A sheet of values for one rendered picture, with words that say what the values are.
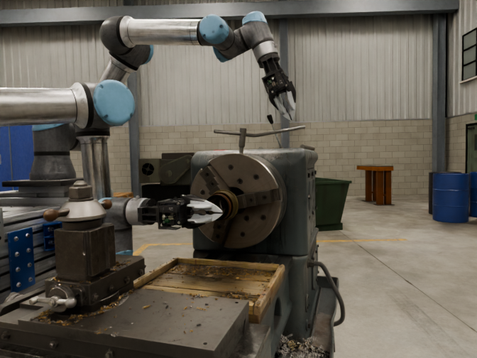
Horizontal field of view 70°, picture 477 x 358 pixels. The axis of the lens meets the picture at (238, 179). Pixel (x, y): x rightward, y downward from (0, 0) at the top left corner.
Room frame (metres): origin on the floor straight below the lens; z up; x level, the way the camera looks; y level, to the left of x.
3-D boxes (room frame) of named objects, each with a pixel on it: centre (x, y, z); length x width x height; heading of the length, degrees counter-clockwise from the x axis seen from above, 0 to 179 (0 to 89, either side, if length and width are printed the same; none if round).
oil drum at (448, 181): (6.37, -3.98, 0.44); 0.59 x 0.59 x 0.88
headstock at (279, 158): (1.54, -0.10, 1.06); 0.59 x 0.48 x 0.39; 162
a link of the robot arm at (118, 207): (0.95, 0.34, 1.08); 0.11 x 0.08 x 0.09; 72
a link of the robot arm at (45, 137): (1.25, 0.68, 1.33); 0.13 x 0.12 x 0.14; 162
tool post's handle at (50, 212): (0.53, 0.29, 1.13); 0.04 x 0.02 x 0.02; 162
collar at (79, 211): (0.58, 0.27, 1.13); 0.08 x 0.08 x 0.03
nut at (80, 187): (0.58, 0.27, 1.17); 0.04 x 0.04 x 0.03
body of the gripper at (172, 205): (0.89, 0.19, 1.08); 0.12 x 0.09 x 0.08; 72
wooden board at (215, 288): (0.90, 0.09, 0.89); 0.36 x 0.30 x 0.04; 72
